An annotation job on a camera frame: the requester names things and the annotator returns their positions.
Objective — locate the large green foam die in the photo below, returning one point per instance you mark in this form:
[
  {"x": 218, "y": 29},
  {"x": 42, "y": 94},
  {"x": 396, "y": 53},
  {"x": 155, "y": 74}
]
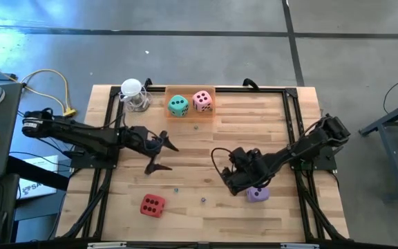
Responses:
[{"x": 178, "y": 106}]

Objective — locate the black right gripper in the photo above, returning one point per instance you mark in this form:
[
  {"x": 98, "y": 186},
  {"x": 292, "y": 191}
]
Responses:
[{"x": 251, "y": 169}]

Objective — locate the large pink foam die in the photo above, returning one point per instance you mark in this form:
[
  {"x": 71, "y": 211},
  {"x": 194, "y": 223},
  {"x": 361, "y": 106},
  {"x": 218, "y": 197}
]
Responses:
[{"x": 202, "y": 101}]

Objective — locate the large purple foam die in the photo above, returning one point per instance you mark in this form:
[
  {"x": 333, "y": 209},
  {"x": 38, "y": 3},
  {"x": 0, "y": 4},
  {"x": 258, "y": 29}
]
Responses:
[{"x": 258, "y": 195}]

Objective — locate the white mushroom table lamp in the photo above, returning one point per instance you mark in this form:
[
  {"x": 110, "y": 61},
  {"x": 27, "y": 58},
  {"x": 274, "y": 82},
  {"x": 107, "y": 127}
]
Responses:
[{"x": 131, "y": 87}]

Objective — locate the dark blue metal desk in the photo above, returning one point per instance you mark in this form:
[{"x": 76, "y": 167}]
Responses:
[{"x": 392, "y": 117}]

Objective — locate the white printed box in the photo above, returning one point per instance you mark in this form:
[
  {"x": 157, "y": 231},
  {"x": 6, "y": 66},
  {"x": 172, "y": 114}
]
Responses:
[{"x": 36, "y": 188}]

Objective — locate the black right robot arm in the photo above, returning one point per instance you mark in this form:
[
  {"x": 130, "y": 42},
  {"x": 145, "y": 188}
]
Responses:
[{"x": 306, "y": 145}]

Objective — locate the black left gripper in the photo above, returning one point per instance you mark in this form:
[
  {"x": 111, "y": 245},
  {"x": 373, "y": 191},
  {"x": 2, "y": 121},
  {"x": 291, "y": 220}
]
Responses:
[{"x": 140, "y": 140}]

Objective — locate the large red foam die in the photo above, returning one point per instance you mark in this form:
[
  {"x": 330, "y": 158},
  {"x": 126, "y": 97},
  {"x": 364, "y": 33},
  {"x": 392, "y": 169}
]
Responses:
[{"x": 153, "y": 205}]

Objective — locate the black aluminium table frame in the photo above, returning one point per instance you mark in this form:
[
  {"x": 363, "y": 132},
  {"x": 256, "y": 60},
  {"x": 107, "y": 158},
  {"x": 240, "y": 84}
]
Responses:
[{"x": 271, "y": 90}]

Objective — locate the silver aluminium bracket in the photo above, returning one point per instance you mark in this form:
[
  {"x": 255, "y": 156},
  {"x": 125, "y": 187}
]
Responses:
[
  {"x": 107, "y": 245},
  {"x": 299, "y": 246}
]

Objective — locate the orange translucent plastic bin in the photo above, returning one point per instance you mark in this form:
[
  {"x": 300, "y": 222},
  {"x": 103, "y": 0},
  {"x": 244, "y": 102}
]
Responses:
[{"x": 190, "y": 117}]

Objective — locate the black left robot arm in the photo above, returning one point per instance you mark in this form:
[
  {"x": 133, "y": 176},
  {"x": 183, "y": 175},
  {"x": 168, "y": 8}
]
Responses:
[{"x": 81, "y": 135}]

